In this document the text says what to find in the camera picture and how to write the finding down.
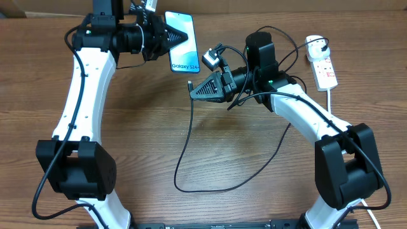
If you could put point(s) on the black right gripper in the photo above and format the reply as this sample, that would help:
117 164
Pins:
223 84

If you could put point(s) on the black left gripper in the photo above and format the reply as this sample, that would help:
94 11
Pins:
159 32

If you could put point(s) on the blue screen smartphone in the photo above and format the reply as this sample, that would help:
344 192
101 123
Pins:
183 57

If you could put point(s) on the white power strip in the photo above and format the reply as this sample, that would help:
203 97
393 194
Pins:
324 74

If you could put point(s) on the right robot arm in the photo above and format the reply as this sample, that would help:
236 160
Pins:
347 165

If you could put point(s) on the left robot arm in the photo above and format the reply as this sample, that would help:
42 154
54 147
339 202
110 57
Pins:
73 161

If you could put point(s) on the brown cardboard backdrop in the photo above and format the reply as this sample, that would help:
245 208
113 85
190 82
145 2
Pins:
19 8

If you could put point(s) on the white USB wall charger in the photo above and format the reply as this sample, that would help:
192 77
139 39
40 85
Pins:
317 48

